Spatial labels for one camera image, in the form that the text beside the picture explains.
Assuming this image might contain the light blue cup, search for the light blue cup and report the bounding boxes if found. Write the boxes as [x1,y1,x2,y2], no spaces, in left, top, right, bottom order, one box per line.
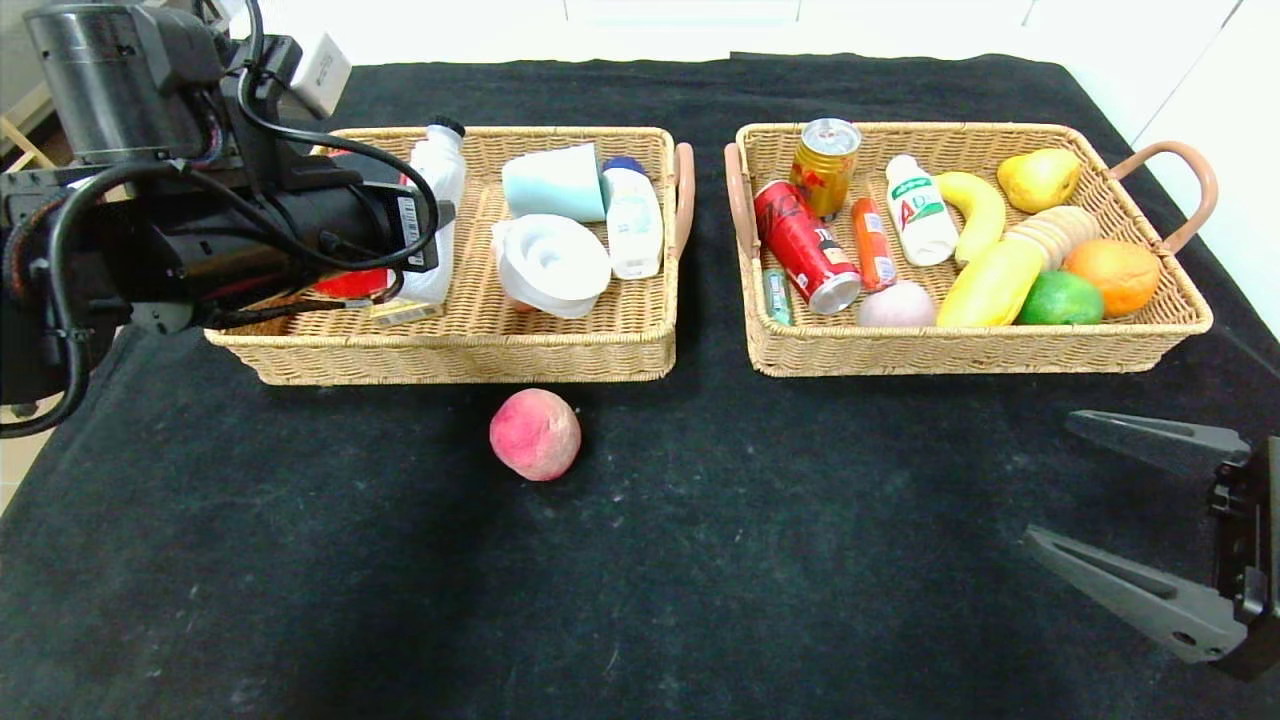
[501,143,608,224]

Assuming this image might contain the orange red sausage stick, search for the orange red sausage stick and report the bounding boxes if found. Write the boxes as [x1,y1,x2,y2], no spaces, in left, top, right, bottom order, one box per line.
[851,196,898,293]

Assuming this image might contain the white milk bottle green label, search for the white milk bottle green label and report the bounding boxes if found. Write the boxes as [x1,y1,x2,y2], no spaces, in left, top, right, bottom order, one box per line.
[885,154,959,268]

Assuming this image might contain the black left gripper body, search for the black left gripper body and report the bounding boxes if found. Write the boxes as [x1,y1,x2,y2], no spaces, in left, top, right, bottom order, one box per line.
[312,181,440,273]

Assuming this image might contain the green lime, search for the green lime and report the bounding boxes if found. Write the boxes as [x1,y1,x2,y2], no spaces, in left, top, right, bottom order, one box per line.
[1016,271,1106,326]

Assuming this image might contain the red cola can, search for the red cola can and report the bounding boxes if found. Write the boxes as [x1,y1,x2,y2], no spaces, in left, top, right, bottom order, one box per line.
[753,180,864,317]

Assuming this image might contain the white brush cap bottle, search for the white brush cap bottle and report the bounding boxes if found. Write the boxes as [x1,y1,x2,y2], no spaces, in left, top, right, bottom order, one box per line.
[398,116,468,306]

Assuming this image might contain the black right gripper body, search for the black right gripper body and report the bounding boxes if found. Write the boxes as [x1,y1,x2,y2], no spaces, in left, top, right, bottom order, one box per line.
[1208,435,1280,683]

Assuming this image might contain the red pink peach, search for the red pink peach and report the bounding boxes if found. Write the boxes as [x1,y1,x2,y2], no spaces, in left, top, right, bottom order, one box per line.
[488,388,582,483]

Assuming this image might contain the white low cabinet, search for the white low cabinet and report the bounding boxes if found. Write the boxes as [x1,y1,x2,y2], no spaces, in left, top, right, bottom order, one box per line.
[228,0,1061,76]

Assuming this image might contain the yellow banana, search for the yellow banana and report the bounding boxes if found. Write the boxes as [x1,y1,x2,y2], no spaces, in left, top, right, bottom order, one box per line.
[935,172,1007,267]

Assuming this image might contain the white bottle blue cap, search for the white bottle blue cap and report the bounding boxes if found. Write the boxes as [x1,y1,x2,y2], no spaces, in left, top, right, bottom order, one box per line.
[602,156,665,281]

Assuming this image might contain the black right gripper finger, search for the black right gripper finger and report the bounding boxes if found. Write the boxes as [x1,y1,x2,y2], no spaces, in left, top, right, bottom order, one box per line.
[1022,524,1249,665]
[1065,409,1253,480]

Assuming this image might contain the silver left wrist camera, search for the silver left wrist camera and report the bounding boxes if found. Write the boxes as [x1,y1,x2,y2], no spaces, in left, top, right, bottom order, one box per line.
[288,33,353,119]

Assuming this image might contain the small yellow box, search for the small yellow box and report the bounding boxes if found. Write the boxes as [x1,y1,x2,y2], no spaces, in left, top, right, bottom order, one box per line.
[370,298,444,328]

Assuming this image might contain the yellow pear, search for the yellow pear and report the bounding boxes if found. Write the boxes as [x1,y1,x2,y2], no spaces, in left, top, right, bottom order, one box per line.
[996,148,1082,215]

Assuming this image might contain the yellow mango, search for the yellow mango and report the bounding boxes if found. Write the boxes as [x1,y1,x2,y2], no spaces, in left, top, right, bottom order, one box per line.
[936,238,1046,328]

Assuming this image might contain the black tablecloth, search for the black tablecloth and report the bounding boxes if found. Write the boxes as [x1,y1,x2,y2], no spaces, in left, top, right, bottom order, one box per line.
[0,52,1280,720]

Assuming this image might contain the pale purple round bun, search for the pale purple round bun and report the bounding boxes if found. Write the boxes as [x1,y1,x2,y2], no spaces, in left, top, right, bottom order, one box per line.
[857,281,937,329]

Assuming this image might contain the orange fruit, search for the orange fruit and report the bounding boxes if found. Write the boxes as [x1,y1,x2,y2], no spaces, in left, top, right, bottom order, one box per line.
[1062,239,1163,319]

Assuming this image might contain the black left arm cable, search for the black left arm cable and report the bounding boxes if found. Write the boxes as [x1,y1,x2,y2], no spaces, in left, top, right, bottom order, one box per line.
[0,0,441,441]

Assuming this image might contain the green small tube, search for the green small tube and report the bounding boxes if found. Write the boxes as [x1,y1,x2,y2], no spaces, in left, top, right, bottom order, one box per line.
[762,262,796,328]

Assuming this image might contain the red cooking pot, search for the red cooking pot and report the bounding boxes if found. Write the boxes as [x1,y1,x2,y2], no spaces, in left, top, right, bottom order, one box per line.
[312,147,401,300]

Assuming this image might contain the white round bowl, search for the white round bowl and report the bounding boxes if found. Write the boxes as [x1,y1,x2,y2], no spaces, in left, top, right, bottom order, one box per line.
[490,213,612,320]

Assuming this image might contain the woven wicker basket brown handles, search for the woven wicker basket brown handles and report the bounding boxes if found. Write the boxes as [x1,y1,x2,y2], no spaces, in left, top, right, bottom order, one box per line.
[723,122,1219,379]
[205,126,696,387]

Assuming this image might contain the gold drink can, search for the gold drink can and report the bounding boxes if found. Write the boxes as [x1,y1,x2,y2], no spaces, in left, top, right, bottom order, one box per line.
[789,119,862,222]

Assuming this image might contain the striped tan bread roll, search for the striped tan bread roll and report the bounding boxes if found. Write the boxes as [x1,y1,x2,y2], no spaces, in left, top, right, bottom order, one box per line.
[1003,206,1101,271]

